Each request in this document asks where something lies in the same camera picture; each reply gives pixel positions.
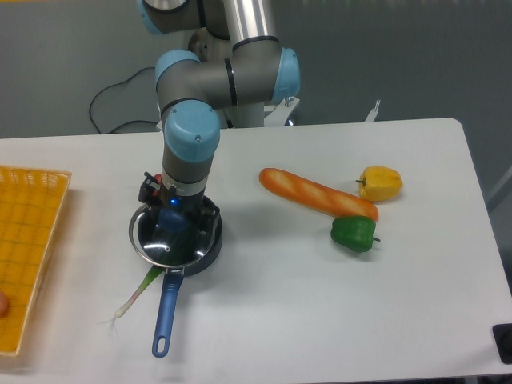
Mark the black corner object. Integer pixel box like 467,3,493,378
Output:
492,323,512,365

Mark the white table bracket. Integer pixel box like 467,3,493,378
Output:
365,99,381,122

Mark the green bell pepper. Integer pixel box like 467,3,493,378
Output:
330,216,379,253

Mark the dark pot blue handle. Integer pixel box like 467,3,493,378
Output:
130,194,224,358

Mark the black cable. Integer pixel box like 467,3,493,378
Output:
88,66,165,134

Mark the green onion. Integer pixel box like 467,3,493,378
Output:
98,230,193,338

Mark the glass pot lid blue knob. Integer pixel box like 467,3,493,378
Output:
128,198,222,275

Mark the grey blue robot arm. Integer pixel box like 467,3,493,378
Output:
138,1,301,231

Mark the orange baguette bread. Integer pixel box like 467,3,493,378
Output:
258,168,379,222

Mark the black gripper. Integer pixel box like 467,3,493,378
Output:
138,179,221,240

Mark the yellow bell pepper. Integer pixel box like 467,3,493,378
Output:
356,166,403,202

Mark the yellow woven basket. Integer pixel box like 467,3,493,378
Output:
1,166,71,357

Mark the red bell pepper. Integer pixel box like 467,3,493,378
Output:
143,172,162,197

